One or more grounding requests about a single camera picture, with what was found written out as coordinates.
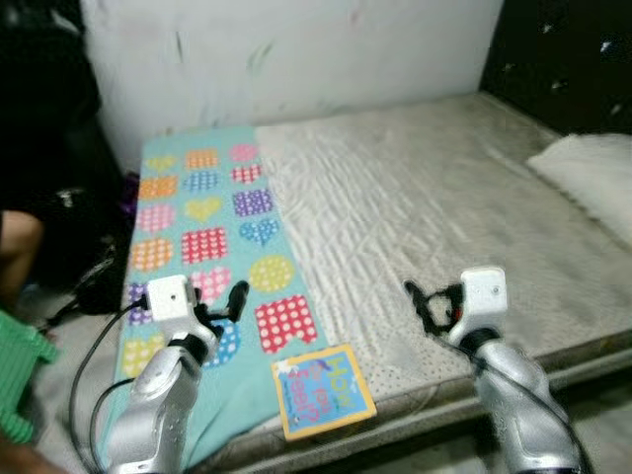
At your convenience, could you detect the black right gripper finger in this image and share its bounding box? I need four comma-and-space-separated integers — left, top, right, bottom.
404, 281, 434, 330

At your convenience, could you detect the yellow-edged children's board book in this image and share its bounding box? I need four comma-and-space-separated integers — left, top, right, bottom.
272, 344, 378, 441

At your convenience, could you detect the white pillow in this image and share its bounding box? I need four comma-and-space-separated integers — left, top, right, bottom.
526, 133, 632, 248

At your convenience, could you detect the teal blanket with coloured hearts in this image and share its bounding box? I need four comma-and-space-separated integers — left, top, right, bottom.
99, 125, 342, 473

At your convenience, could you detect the grey quilted mattress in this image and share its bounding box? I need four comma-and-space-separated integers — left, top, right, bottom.
188, 92, 632, 473

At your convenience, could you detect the black bag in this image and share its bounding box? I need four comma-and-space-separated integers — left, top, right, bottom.
35, 118, 139, 317

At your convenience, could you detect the green plastic stool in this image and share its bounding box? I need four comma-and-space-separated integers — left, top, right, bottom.
0, 309, 60, 445

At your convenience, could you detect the person in blue shirt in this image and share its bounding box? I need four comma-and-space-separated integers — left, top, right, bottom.
0, 209, 45, 312

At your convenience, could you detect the black tufted headboard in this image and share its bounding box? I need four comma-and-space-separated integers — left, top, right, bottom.
479, 0, 632, 136

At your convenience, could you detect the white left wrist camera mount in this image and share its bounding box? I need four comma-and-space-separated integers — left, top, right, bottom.
145, 276, 198, 327

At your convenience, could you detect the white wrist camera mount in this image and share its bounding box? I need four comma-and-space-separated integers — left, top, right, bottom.
459, 267, 510, 334
145, 276, 198, 327

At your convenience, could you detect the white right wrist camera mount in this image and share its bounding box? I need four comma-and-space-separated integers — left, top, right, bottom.
459, 267, 510, 334

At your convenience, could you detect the short black left arm cable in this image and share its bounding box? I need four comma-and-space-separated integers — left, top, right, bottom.
89, 380, 134, 455

